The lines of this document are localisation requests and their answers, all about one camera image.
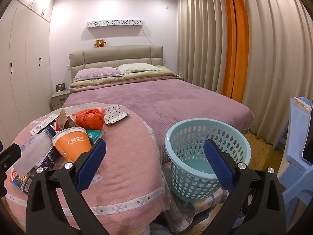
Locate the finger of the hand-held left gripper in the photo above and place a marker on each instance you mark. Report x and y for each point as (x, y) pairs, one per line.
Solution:
(11, 153)

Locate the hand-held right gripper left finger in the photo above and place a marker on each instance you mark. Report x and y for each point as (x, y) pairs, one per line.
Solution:
(90, 161)

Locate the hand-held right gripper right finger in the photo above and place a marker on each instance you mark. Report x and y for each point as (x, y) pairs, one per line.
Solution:
(218, 166)

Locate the clear plastic bottle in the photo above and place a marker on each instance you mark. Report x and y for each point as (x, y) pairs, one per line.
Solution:
(34, 146)

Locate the orange paper cup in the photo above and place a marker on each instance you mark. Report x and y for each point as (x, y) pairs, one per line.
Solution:
(71, 144)

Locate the teal packet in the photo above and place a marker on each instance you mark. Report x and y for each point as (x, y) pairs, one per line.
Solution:
(94, 134)

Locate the colourful small box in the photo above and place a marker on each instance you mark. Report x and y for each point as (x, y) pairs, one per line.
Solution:
(20, 181)

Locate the dark blue packet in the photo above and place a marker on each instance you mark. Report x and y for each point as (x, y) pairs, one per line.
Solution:
(52, 158)

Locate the light blue plastic basket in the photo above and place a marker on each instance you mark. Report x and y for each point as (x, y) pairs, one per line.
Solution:
(185, 139)

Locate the orange plastic bag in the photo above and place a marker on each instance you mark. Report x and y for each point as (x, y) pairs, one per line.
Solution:
(88, 118)

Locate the white printed carton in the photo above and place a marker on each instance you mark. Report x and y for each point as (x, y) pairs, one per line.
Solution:
(42, 123)

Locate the pink towel blanket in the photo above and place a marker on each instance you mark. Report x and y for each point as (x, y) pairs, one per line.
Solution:
(127, 164)

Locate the polka dot cloth pouch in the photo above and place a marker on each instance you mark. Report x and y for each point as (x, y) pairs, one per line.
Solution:
(115, 115)

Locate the pink plastic packet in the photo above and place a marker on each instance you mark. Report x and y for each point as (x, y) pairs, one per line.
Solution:
(102, 110)

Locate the checked cloth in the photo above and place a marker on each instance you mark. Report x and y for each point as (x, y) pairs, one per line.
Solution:
(185, 213)

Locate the grey nightstand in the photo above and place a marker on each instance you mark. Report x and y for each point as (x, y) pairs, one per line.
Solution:
(60, 100)

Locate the light blue chair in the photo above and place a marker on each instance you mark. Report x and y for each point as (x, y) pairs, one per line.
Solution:
(293, 151)

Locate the purple bed blanket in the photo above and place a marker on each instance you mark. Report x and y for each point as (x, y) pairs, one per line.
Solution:
(171, 98)

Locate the purple pillow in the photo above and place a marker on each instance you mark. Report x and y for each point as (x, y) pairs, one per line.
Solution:
(95, 73)

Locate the beige folded quilt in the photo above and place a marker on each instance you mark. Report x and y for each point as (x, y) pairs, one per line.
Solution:
(137, 78)

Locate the white wardrobe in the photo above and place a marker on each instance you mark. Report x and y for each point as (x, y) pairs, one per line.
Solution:
(24, 53)

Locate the white dotted pillow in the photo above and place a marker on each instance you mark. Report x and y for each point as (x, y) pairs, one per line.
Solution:
(137, 68)

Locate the beige padded headboard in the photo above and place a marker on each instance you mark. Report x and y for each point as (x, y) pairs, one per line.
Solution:
(117, 56)

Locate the orange curtain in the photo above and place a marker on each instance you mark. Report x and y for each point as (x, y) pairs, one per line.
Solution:
(237, 53)

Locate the beige curtain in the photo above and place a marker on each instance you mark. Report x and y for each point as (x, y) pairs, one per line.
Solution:
(276, 66)
(200, 41)

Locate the orange plush toy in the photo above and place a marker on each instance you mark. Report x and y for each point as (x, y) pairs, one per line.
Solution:
(100, 43)

